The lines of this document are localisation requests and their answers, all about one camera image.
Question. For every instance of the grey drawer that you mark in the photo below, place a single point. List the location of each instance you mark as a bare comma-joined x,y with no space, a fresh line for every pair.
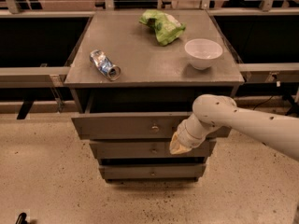
125,126
192,170
153,148

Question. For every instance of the grey metal rail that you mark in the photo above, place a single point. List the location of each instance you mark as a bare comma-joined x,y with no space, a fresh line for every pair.
270,72
33,77

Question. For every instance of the grey top drawer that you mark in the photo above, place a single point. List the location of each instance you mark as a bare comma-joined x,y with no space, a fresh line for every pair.
125,126

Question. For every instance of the green chip bag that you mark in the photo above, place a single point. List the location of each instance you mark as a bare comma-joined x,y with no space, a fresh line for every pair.
166,27

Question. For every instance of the grey bottom drawer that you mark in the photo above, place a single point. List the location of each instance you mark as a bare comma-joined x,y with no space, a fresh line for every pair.
192,170

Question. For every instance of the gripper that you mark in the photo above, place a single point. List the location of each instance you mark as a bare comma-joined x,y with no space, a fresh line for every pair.
184,136

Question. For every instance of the grey middle drawer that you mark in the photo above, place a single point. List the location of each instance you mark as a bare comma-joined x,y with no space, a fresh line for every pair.
153,148

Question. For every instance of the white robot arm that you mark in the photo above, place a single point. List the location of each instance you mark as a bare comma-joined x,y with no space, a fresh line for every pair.
211,112

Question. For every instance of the white bowl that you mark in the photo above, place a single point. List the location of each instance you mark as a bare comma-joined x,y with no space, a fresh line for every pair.
202,53

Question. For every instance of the black object bottom left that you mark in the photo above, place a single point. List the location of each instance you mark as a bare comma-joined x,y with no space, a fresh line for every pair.
21,219

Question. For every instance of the grey drawer cabinet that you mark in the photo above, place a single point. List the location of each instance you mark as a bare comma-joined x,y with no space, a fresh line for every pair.
153,78

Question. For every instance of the grey metal rail left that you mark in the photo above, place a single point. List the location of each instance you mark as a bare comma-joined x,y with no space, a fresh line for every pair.
33,77

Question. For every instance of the grey metal rail right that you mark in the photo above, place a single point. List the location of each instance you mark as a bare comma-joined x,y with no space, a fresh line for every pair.
270,72

